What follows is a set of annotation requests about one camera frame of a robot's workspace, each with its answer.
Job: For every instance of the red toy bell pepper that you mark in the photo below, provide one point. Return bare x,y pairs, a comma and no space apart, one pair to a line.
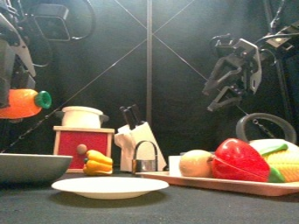
238,160

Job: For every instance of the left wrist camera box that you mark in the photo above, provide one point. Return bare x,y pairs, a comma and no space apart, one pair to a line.
51,23

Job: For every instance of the orange toy carrot green top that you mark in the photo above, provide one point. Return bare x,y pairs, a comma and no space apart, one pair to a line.
19,103

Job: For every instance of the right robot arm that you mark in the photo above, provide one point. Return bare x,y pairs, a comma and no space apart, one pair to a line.
282,40

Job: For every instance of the white toy knife block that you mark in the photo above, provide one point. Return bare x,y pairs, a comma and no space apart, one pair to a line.
146,145

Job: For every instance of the yellow toy corn green husk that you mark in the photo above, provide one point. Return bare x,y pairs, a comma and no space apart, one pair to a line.
286,164

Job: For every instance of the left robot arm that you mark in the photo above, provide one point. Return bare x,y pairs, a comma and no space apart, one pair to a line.
7,5

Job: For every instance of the wooden tray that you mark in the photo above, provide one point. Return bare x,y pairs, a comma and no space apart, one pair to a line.
218,182

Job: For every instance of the yellow toy bell pepper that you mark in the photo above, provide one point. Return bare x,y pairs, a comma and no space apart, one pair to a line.
98,164

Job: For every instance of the red wooden toy cabinet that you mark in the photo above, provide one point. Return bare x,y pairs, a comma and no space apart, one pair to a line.
68,143

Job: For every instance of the beige toy onion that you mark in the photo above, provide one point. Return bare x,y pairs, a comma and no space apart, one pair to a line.
195,164

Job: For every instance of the small white block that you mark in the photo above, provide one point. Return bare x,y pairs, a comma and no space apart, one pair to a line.
174,164

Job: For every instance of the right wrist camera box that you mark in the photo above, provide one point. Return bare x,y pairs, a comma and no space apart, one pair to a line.
222,44

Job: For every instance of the grey bowl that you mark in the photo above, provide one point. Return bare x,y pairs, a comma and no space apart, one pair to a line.
31,167

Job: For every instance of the vertical metal frame pole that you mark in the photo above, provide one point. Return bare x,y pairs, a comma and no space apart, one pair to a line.
149,58

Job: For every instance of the small white plate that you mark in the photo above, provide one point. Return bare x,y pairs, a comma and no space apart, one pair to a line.
110,186

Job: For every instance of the white toy pot with lid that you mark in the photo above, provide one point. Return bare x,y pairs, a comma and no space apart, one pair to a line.
82,117

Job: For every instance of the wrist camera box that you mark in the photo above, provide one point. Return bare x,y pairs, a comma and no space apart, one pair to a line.
222,44
51,23

